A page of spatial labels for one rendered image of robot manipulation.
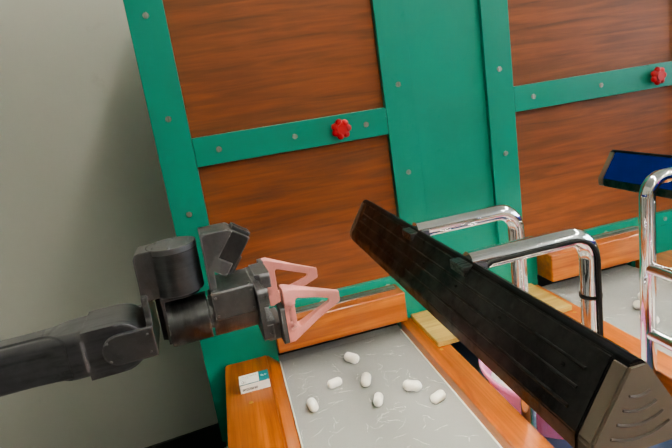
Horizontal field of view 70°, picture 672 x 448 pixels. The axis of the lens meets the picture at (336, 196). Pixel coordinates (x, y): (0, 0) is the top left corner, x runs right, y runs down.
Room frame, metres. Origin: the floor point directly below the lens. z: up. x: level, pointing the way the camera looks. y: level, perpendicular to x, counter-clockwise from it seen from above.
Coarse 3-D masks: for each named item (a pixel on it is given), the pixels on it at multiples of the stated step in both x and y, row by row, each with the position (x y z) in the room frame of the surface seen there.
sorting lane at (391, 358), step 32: (320, 352) 1.02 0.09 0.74; (352, 352) 1.00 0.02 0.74; (384, 352) 0.98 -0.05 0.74; (416, 352) 0.96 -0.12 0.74; (288, 384) 0.91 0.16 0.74; (320, 384) 0.89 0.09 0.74; (352, 384) 0.88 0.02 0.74; (384, 384) 0.86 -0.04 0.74; (448, 384) 0.83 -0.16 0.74; (320, 416) 0.79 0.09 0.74; (352, 416) 0.78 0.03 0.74; (384, 416) 0.76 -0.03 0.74; (416, 416) 0.75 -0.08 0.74; (448, 416) 0.74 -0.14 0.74
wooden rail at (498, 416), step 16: (416, 336) 0.98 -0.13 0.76; (432, 352) 0.91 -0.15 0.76; (448, 352) 0.90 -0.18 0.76; (448, 368) 0.84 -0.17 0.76; (464, 368) 0.84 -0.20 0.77; (464, 384) 0.79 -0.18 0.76; (480, 384) 0.78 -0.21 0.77; (464, 400) 0.77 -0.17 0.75; (480, 400) 0.74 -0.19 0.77; (496, 400) 0.73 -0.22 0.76; (480, 416) 0.71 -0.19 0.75; (496, 416) 0.69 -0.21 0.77; (512, 416) 0.69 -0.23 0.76; (496, 432) 0.66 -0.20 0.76; (512, 432) 0.65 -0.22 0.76; (528, 432) 0.64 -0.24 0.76
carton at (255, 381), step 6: (258, 372) 0.90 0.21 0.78; (264, 372) 0.89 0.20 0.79; (240, 378) 0.89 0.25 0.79; (246, 378) 0.88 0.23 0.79; (252, 378) 0.88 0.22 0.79; (258, 378) 0.88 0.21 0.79; (264, 378) 0.87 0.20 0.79; (240, 384) 0.86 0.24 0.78; (246, 384) 0.86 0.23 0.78; (252, 384) 0.87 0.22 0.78; (258, 384) 0.87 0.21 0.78; (264, 384) 0.87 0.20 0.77; (270, 384) 0.87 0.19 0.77; (240, 390) 0.86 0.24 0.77; (246, 390) 0.86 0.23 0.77; (252, 390) 0.86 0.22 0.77
